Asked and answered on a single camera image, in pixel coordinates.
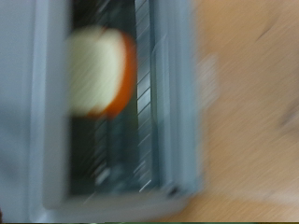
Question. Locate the silver toaster oven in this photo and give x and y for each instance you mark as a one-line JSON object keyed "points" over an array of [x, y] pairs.
{"points": [[18, 93]]}

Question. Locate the toast bread slice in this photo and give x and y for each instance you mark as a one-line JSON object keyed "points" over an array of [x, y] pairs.
{"points": [[93, 71]]}

